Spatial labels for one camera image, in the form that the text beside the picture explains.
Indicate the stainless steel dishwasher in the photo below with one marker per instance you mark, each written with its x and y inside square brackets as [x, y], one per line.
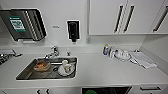
[113, 90]

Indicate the black soap dispenser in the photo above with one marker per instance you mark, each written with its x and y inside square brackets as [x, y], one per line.
[73, 30]

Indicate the blue dish soap bottle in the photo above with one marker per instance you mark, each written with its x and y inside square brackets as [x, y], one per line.
[105, 50]

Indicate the white mug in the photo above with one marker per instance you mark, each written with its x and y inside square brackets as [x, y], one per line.
[66, 68]

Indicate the chrome sink faucet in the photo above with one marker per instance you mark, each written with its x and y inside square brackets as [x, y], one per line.
[53, 52]

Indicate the orange bowl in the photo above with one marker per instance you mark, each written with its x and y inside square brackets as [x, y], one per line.
[41, 66]

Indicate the white two-door base cabinet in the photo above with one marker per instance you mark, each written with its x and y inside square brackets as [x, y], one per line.
[43, 91]

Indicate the white cloth towel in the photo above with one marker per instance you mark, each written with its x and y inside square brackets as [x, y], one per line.
[143, 60]

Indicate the stainless steel sink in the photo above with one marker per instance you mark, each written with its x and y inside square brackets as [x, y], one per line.
[25, 73]

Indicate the steel paper towel dispenser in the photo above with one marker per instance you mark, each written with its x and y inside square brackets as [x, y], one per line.
[21, 25]

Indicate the dish rack with dishes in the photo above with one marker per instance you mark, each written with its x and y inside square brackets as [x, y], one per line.
[8, 56]

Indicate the white drawer unit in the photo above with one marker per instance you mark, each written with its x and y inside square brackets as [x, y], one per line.
[150, 89]

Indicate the white wall outlet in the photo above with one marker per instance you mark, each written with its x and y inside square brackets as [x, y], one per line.
[88, 40]

